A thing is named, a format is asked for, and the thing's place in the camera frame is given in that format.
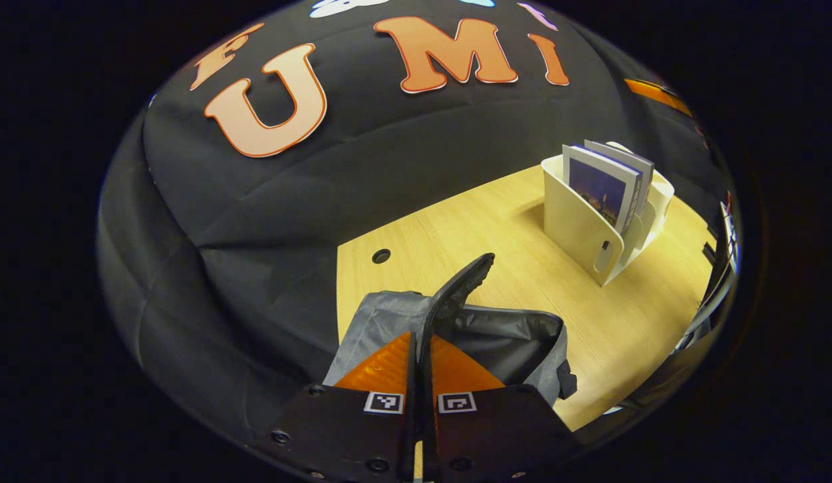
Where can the black table clamp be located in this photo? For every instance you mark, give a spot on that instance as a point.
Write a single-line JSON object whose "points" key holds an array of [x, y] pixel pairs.
{"points": [[709, 253]]}

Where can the blue cover book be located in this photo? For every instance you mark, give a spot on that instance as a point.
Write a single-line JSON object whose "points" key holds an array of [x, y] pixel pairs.
{"points": [[600, 191], [641, 176]]}

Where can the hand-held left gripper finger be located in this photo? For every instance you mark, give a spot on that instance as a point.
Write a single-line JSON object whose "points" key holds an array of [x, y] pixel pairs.
{"points": [[419, 362], [429, 376]]}

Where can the black backdrop cloth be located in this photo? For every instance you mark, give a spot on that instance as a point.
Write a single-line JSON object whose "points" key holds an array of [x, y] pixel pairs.
{"points": [[255, 235]]}

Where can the grey schoolbag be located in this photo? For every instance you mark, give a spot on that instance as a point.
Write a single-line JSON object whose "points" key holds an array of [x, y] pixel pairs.
{"points": [[389, 315]]}

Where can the white control console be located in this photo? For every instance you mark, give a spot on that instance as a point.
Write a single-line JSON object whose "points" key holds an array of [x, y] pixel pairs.
{"points": [[726, 231]]}

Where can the white bookshelf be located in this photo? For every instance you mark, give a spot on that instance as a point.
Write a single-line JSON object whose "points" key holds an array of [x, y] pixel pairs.
{"points": [[577, 228]]}

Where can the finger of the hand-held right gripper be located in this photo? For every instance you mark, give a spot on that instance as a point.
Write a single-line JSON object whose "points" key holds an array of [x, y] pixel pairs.
{"points": [[657, 96]]}

